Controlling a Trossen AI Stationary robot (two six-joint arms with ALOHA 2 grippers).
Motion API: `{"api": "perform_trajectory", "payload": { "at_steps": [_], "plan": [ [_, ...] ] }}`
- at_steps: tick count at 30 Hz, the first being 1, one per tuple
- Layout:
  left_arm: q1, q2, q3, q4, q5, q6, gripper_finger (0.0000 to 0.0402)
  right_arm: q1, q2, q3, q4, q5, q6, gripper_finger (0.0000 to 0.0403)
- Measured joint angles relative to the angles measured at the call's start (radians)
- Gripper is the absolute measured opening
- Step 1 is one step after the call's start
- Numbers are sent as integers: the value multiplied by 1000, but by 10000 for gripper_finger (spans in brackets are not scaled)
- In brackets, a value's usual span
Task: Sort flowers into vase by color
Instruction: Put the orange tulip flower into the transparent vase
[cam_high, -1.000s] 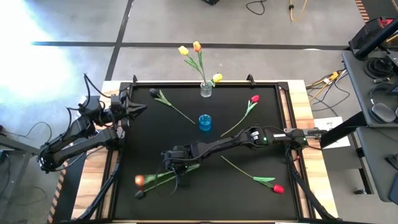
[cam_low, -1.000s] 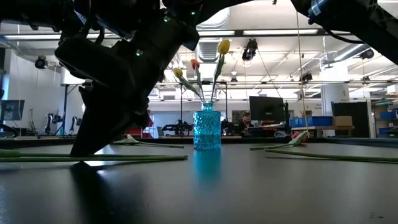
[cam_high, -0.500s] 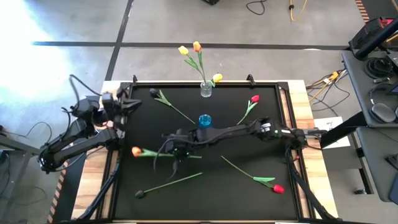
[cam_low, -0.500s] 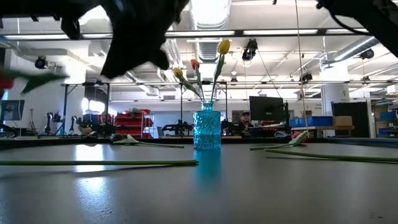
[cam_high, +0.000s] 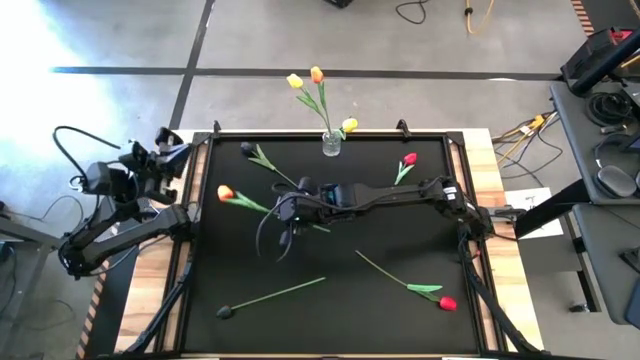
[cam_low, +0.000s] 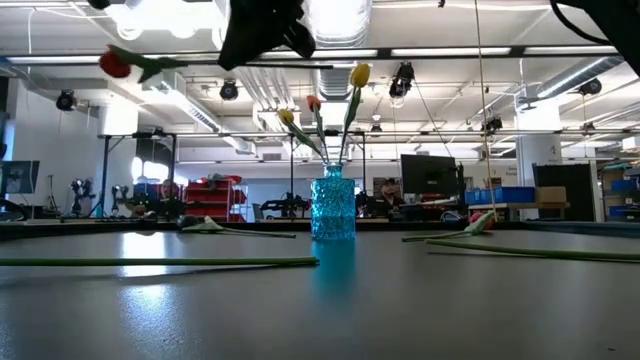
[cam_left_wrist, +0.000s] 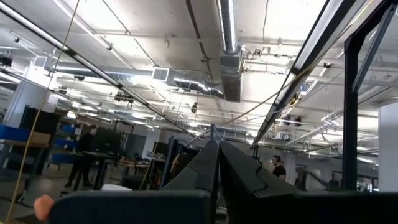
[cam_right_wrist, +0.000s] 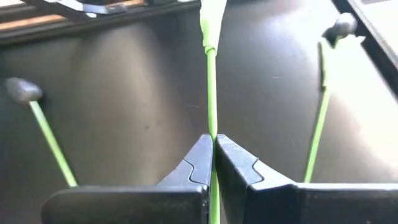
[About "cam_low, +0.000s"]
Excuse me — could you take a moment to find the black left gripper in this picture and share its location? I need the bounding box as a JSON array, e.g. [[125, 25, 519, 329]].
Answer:
[[218, 0, 305, 71]]

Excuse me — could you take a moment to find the yellow artificial tulip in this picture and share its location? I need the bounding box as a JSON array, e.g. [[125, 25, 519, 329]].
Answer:
[[277, 108, 329, 165], [338, 62, 372, 166]]

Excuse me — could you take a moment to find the orange artificial tulip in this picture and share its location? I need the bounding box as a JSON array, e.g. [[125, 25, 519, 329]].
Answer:
[[98, 43, 335, 85], [306, 94, 331, 165]]

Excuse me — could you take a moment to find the black artificial tulip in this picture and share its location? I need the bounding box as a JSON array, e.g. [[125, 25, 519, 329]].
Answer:
[[175, 213, 298, 239]]

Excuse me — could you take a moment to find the blue glass vase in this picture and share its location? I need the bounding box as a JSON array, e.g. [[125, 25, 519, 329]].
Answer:
[[310, 162, 357, 242]]

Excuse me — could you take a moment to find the white LED light strip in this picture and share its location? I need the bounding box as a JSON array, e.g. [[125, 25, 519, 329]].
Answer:
[[258, 48, 379, 60], [390, 46, 513, 57], [4, 54, 101, 65], [523, 45, 620, 56]]

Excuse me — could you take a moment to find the red tool cart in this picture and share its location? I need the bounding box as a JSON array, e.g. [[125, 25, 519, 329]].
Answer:
[[183, 173, 249, 224]]

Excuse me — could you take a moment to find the person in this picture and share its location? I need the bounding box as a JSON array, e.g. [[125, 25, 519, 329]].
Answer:
[[368, 176, 409, 220], [149, 178, 187, 220]]

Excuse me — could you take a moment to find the black computer monitor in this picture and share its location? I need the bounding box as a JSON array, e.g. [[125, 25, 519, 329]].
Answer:
[[0, 159, 42, 196], [400, 153, 460, 198]]

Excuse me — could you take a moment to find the black table mat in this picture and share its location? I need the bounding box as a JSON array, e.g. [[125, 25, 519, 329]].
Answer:
[[0, 229, 640, 360]]

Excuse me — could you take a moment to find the blue plastic bin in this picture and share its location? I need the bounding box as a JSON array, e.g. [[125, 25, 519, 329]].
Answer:
[[465, 188, 496, 206], [493, 186, 537, 205]]

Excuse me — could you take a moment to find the wooden table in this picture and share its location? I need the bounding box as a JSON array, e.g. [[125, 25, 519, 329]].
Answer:
[[467, 201, 571, 211]]

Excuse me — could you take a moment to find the brown cardboard box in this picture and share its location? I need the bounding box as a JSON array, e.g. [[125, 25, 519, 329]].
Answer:
[[534, 186, 568, 205]]

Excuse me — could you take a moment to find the black board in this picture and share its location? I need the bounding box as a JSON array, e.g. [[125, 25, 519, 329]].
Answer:
[[531, 163, 597, 223]]

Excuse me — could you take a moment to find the blue storage shelf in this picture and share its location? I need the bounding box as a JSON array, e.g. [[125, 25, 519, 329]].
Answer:
[[601, 160, 640, 222]]

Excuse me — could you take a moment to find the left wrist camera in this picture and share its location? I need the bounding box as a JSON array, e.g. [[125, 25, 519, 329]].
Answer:
[[282, 22, 318, 60]]

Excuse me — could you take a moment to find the silver ventilation duct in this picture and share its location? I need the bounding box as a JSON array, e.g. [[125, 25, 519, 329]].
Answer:
[[302, 0, 374, 101], [537, 55, 626, 100]]

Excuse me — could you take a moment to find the black metal frame stand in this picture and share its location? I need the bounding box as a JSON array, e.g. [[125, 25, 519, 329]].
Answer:
[[97, 131, 180, 220]]

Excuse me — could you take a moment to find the thin beige hanging cord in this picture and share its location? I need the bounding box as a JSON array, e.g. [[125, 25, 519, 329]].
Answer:
[[472, 0, 498, 222]]

